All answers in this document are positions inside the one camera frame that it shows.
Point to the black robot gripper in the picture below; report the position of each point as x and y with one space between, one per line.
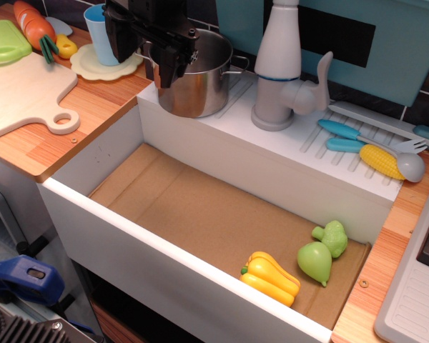
163 23

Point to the stainless steel pot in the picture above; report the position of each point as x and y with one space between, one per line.
204 88

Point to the white toy sink basin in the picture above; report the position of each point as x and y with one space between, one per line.
291 169

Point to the pale yellow flower coaster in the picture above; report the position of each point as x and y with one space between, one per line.
85 63

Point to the light blue plastic cup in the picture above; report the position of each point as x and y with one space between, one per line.
95 20

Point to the grey toy knife blade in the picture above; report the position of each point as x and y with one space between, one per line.
59 26

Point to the white toy faucet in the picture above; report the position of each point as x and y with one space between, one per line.
281 93

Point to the orange toy carrot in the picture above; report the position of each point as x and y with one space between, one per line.
36 29

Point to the wooden cutting board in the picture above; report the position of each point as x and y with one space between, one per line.
30 93

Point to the green plastic cutting board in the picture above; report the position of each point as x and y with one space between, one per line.
13 45

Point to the yellow toy bell pepper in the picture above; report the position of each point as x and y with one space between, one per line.
263 273

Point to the green toy broccoli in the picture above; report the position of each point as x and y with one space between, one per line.
333 236

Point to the yellow toy corn cob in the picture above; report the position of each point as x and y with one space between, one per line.
381 161

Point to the green toy pear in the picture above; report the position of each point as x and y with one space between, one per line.
315 260

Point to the blue clamp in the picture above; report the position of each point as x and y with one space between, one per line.
31 280

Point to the white toy stove top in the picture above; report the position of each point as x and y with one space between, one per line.
404 315

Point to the blue handled toy fork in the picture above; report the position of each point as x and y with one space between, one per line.
351 140

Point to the blue handled toy spoon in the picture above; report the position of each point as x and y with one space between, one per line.
410 165

